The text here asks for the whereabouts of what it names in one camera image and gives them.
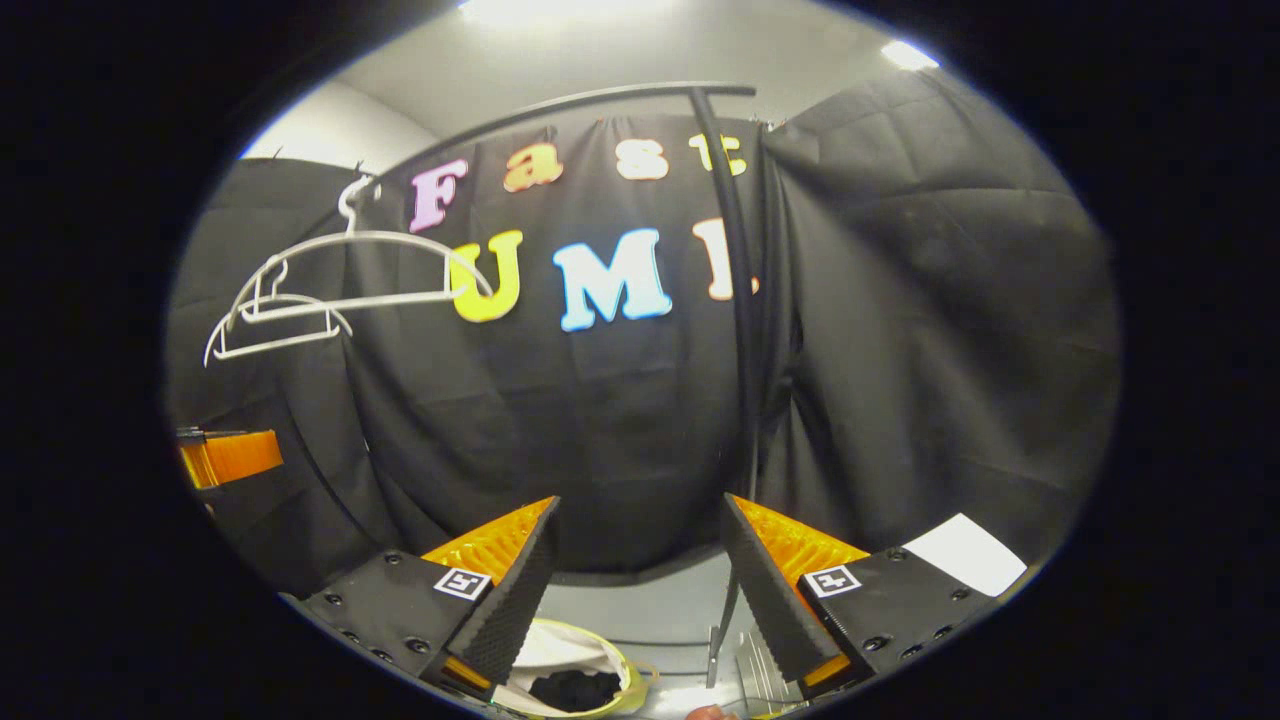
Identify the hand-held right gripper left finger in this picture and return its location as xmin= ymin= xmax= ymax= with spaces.
xmin=300 ymin=497 xmax=561 ymax=701

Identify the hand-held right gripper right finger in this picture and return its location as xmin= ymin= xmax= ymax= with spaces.
xmin=722 ymin=493 xmax=1006 ymax=701

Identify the yellow-rimmed laundry hamper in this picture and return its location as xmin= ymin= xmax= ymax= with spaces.
xmin=490 ymin=617 xmax=661 ymax=720

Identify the black knitted sweater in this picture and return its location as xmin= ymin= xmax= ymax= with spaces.
xmin=527 ymin=668 xmax=623 ymax=713

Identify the white plastic hanger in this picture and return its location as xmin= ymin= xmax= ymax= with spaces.
xmin=228 ymin=175 xmax=493 ymax=326
xmin=203 ymin=258 xmax=353 ymax=367

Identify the black metal clothes rack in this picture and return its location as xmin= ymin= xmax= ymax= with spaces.
xmin=335 ymin=82 xmax=766 ymax=691

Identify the black backdrop cloth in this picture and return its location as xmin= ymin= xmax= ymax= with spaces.
xmin=168 ymin=70 xmax=1121 ymax=591

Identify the small ceiling light panel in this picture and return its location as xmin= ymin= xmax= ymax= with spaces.
xmin=880 ymin=40 xmax=941 ymax=72

